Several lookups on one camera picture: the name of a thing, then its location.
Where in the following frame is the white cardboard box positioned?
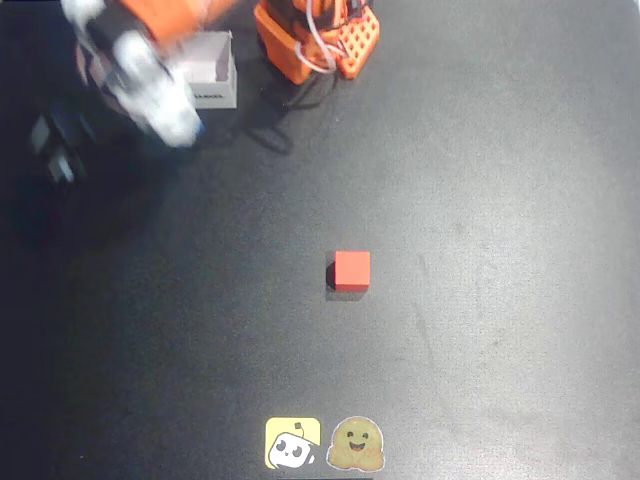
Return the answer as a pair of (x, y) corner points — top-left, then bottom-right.
(169, 29), (239, 111)

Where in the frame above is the red cube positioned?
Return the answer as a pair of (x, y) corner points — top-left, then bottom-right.
(326, 250), (372, 294)

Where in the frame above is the yellow robot sticker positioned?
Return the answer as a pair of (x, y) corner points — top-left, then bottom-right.
(264, 416), (323, 471)

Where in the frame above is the smiling face sticker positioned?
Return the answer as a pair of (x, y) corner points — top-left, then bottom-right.
(326, 415), (386, 472)

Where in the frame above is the black cable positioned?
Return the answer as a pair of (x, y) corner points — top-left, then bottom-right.
(243, 74), (342, 155)

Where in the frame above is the white cable bundle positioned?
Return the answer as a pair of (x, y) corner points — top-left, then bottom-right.
(296, 0), (352, 75)

